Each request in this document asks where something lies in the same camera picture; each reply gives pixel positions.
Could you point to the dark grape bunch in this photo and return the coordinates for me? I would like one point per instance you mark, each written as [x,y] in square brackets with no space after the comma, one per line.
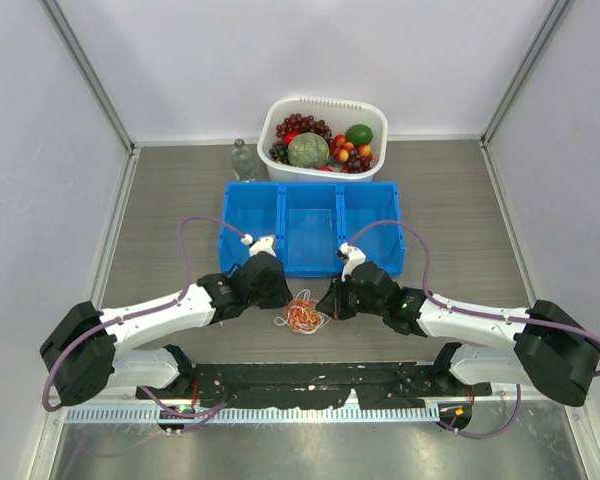
[279,152]

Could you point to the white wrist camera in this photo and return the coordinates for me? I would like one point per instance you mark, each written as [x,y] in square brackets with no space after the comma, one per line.
[352,258]
[264,244]

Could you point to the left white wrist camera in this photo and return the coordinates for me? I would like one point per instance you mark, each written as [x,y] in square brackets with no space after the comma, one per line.
[264,244]

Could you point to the green mango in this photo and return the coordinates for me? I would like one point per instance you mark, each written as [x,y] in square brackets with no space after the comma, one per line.
[359,134]

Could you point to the red yellow peaches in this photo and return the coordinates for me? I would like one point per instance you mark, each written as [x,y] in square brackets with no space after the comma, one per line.
[349,158]

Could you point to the white plastic basket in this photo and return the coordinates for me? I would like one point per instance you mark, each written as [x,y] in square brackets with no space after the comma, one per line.
[339,115]

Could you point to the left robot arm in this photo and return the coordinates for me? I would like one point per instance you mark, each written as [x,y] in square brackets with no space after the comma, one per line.
[93,350]

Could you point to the red grape bunch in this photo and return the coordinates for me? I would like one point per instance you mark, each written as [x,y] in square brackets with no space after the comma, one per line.
[297,123]

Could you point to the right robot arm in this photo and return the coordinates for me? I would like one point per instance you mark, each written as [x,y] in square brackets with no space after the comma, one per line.
[541,346]

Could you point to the left blue bin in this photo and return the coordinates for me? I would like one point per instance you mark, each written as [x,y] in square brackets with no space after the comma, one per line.
[252,209]

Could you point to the green melon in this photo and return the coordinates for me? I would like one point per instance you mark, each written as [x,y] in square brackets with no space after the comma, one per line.
[308,150]

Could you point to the right blue bin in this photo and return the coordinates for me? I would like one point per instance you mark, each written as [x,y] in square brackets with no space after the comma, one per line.
[363,203]

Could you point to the aluminium frame rail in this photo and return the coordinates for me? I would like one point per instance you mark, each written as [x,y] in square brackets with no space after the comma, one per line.
[125,395]

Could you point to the white slotted cable duct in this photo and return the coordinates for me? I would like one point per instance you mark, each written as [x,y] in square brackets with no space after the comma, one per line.
[349,413]

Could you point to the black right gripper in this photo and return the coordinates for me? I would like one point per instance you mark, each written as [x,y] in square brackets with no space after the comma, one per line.
[333,302]

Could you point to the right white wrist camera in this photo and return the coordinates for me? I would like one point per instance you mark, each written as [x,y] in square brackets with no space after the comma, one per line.
[352,258]

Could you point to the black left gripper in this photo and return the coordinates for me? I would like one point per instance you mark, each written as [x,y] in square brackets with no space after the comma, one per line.
[282,295]

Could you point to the clear glass bottle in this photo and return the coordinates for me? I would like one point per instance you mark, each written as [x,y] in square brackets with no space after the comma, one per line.
[243,162]

